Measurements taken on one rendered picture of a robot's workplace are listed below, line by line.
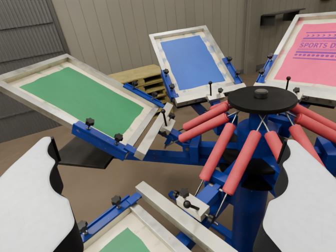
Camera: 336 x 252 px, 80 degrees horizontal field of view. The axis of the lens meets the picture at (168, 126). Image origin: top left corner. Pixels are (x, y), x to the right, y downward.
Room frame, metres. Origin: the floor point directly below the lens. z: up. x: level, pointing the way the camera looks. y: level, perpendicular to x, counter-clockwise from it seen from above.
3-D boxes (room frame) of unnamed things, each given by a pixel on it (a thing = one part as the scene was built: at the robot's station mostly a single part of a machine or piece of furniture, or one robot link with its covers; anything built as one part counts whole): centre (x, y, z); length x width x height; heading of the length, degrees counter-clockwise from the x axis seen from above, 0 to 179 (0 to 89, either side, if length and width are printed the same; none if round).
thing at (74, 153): (1.12, 0.16, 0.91); 1.34 x 0.41 x 0.08; 70
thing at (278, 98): (0.89, -0.47, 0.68); 0.40 x 0.40 x 1.35
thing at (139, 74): (3.71, 0.49, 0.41); 1.15 x 0.80 x 0.82; 110
